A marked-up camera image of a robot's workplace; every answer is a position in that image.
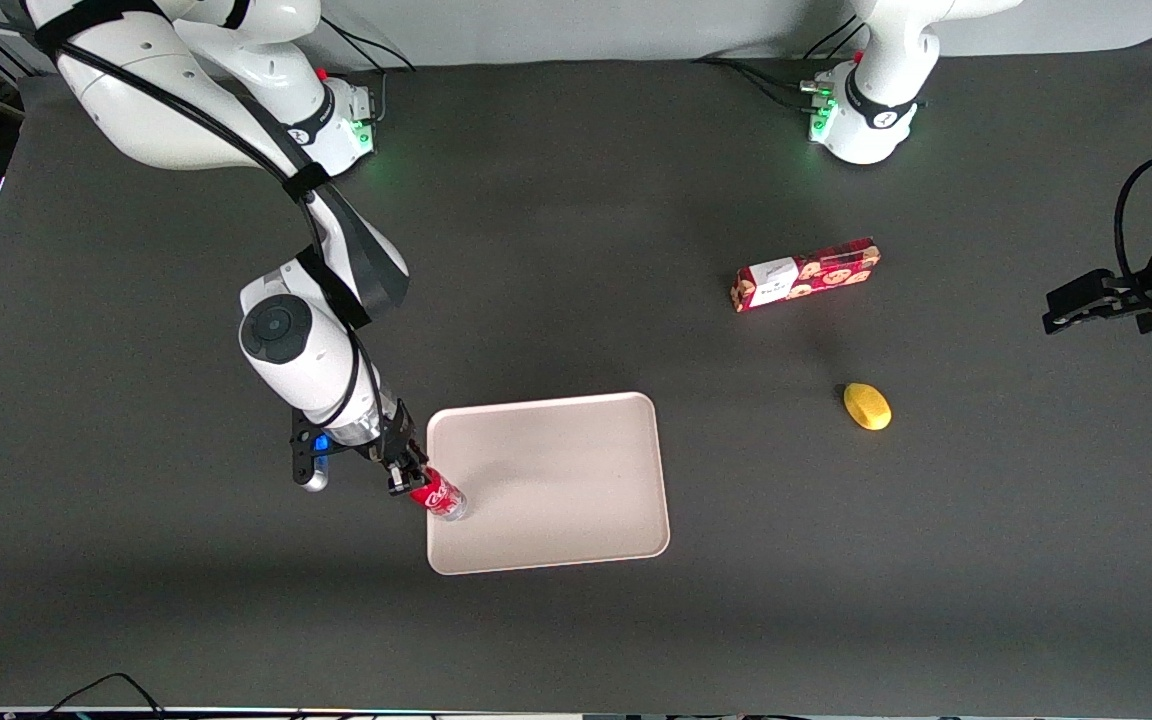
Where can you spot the yellow lemon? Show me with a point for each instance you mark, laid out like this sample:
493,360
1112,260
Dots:
868,407

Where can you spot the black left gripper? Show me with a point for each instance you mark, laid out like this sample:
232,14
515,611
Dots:
1132,298

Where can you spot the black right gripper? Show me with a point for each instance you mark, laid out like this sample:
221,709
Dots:
394,448

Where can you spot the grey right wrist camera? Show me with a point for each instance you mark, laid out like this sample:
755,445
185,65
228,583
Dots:
312,470

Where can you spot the red coke bottle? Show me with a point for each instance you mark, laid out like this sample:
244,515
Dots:
441,497

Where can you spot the red cookie box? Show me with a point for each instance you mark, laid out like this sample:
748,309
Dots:
816,275

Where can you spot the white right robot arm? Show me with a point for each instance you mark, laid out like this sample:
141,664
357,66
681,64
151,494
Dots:
156,110

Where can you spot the beige plastic tray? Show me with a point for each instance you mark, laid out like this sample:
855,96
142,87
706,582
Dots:
556,485

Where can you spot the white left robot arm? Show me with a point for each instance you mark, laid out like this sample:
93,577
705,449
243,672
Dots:
881,90

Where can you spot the dark grey table mat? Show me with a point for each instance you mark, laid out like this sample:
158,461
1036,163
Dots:
236,560

